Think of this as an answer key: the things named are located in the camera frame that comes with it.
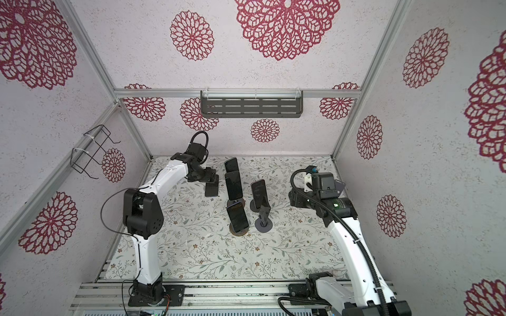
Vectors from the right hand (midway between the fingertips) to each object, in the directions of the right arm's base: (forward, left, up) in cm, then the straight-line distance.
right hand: (297, 191), depth 75 cm
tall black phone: (+10, +26, -10) cm, 30 cm away
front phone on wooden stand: (-4, +24, -13) cm, 27 cm away
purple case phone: (+10, +14, -8) cm, 19 cm away
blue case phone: (+18, +41, -24) cm, 50 cm away
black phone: (+5, +14, -12) cm, 19 cm away
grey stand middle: (+4, +17, -19) cm, 26 cm away
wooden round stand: (-8, +23, -22) cm, 33 cm away
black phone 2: (+22, +29, -9) cm, 37 cm away
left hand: (+15, +41, -13) cm, 45 cm away
